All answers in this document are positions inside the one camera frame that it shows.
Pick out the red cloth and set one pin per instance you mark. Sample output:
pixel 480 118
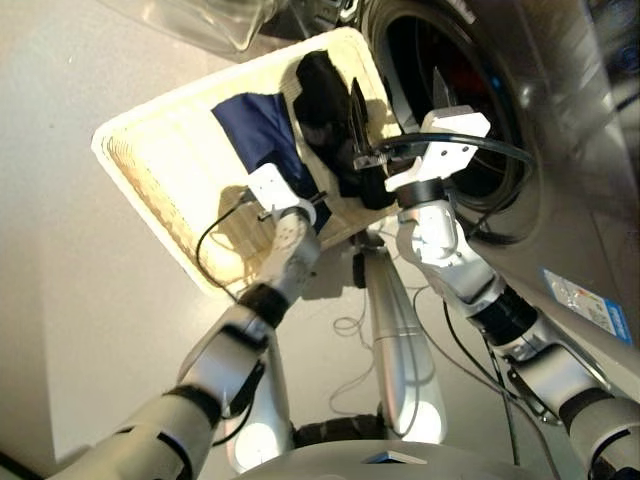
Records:
pixel 462 75

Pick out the black cloth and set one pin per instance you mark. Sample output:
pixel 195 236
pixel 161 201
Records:
pixel 320 100

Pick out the navy blue cloth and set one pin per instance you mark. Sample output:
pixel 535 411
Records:
pixel 255 130

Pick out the black wheeled basket stand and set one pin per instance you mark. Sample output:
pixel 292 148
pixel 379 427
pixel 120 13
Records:
pixel 358 270

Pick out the grey washing machine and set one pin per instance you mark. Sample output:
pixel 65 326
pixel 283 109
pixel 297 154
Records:
pixel 565 150

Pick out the pale woven basket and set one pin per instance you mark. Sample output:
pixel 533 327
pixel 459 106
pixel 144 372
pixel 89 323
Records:
pixel 165 150

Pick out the silver robot leg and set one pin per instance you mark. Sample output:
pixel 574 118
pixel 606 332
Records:
pixel 277 400
pixel 400 350

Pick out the round glass washer door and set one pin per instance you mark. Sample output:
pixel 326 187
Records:
pixel 215 25

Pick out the blue energy label sticker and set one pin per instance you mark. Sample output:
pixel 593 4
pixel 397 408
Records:
pixel 595 305

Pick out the grey robot torso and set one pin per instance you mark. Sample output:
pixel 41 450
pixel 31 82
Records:
pixel 325 465

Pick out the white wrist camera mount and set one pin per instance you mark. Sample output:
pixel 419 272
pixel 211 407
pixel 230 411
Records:
pixel 445 155
pixel 272 187

